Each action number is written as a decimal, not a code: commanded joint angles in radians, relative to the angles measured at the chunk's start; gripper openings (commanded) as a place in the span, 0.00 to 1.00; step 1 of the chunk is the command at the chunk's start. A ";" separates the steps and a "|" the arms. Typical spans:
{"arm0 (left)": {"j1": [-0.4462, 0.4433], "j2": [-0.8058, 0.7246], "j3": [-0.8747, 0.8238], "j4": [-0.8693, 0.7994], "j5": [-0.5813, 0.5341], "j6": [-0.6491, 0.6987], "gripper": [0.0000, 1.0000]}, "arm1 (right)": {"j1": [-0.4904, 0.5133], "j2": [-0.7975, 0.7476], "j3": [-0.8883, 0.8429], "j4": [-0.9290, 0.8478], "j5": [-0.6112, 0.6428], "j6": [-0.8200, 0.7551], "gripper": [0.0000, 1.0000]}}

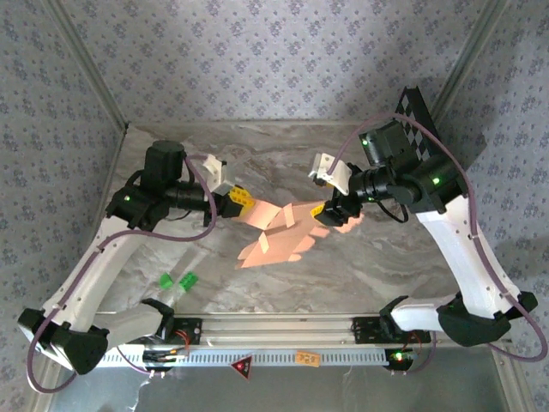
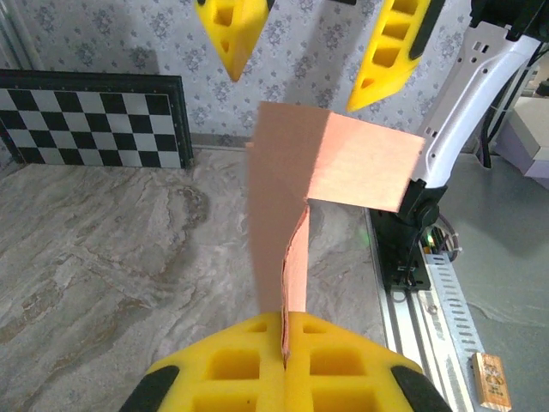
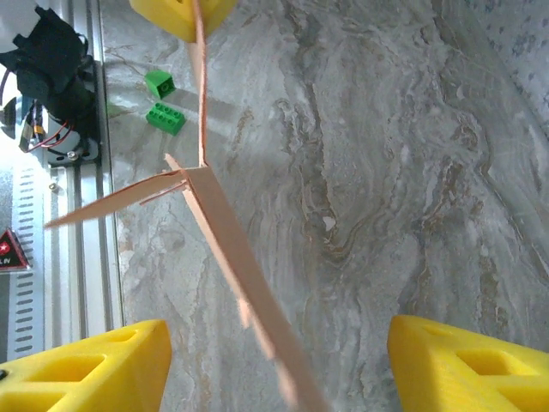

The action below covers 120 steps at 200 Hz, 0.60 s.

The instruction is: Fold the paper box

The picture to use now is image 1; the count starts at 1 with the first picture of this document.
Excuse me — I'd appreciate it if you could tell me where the orange paper box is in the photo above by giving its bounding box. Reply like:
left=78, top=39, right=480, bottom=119
left=234, top=200, right=365, bottom=270

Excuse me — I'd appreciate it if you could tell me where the black white checkerboard board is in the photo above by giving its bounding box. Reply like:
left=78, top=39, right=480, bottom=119
left=394, top=85, right=451, bottom=164

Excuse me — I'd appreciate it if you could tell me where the large green block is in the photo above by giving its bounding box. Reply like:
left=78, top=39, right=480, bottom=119
left=178, top=272, right=200, bottom=293

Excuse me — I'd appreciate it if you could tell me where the red triangle warning sticker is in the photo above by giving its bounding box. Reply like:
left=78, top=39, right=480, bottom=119
left=230, top=354, right=254, bottom=381

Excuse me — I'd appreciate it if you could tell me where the black controller board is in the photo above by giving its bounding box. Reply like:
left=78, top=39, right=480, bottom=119
left=385, top=348, right=419, bottom=367
left=142, top=349, right=190, bottom=367

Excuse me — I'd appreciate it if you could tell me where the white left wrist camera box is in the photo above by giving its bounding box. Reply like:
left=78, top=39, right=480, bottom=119
left=202, top=153, right=236, bottom=197

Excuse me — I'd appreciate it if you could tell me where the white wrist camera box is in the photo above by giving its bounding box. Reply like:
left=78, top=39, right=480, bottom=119
left=308, top=152, right=353, bottom=197
left=202, top=153, right=236, bottom=197

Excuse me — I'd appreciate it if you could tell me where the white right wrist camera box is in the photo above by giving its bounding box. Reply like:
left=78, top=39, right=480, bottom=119
left=308, top=152, right=353, bottom=197

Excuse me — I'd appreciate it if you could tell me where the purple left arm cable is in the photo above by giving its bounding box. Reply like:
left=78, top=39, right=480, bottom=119
left=26, top=154, right=219, bottom=394

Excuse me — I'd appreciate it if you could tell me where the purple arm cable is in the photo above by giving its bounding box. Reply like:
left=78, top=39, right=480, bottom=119
left=26, top=154, right=219, bottom=394
left=328, top=112, right=540, bottom=377

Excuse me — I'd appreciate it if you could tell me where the aluminium frame post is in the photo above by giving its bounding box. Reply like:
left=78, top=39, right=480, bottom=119
left=42, top=0, right=130, bottom=132
left=430, top=0, right=515, bottom=124

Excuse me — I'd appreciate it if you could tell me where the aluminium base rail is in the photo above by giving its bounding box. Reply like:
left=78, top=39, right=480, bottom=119
left=94, top=315, right=430, bottom=347

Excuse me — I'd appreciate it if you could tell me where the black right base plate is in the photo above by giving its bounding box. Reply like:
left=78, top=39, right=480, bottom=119
left=352, top=316, right=389, bottom=344

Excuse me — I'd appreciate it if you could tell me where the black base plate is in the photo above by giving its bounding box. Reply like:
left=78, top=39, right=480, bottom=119
left=352, top=316, right=389, bottom=344
left=169, top=316, right=203, bottom=345

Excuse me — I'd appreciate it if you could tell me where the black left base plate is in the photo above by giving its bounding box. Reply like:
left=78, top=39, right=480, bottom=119
left=169, top=316, right=203, bottom=345

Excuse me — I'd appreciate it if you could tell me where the white slotted cable duct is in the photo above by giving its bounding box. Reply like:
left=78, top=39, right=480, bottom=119
left=96, top=348, right=391, bottom=369

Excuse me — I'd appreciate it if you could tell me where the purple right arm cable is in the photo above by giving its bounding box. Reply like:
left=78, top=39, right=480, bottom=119
left=328, top=112, right=540, bottom=377

